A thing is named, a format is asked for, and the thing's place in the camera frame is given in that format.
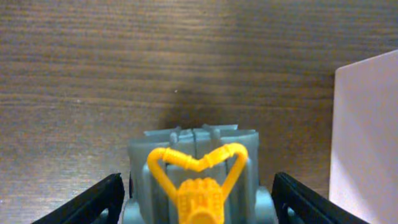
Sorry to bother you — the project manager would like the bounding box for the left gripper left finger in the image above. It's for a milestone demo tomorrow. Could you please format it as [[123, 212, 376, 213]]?
[[34, 173, 125, 224]]

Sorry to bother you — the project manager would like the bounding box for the red grey toy truck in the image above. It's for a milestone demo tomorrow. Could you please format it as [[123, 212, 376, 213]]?
[[121, 123, 278, 224]]

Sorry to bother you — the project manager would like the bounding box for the white cardboard box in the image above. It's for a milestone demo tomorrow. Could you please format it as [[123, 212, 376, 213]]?
[[329, 50, 397, 223]]

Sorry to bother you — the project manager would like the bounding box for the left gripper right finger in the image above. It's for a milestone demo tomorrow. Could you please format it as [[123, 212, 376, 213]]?
[[271, 172, 368, 224]]

